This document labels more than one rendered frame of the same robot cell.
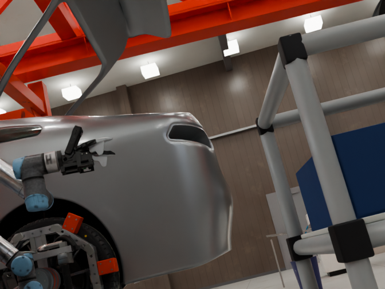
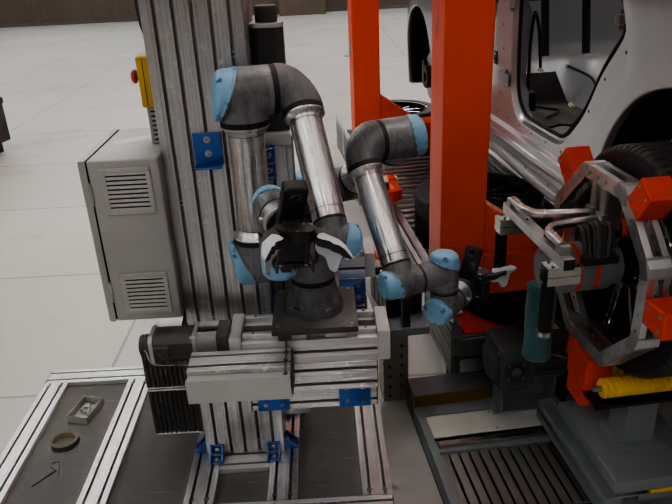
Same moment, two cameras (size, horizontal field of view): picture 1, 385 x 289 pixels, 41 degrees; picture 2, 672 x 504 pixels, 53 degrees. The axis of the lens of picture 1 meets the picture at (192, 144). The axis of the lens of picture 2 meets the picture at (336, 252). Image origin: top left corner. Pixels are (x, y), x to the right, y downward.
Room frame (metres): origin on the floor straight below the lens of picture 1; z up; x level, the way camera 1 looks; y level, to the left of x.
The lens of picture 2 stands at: (1.72, -0.76, 1.71)
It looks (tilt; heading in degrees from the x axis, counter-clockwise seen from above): 24 degrees down; 84
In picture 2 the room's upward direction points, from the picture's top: 3 degrees counter-clockwise
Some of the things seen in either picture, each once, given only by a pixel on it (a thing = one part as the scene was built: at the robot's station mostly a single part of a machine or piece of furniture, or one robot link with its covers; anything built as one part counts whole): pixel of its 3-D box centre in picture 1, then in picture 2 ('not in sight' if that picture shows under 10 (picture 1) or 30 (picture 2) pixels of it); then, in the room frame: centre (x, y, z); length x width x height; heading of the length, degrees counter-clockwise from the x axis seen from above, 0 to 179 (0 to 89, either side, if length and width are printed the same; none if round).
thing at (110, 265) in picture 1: (107, 266); (667, 318); (2.65, 0.57, 0.85); 0.09 x 0.08 x 0.07; 91
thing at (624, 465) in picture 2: not in sight; (633, 409); (2.81, 0.89, 0.32); 0.40 x 0.30 x 0.28; 91
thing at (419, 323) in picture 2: not in sight; (394, 304); (2.17, 1.51, 0.44); 0.43 x 0.17 x 0.03; 91
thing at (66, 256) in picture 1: (65, 258); (560, 272); (2.44, 0.71, 0.93); 0.09 x 0.05 x 0.05; 1
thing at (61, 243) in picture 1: (52, 240); (583, 220); (2.52, 0.78, 1.03); 0.19 x 0.18 x 0.11; 1
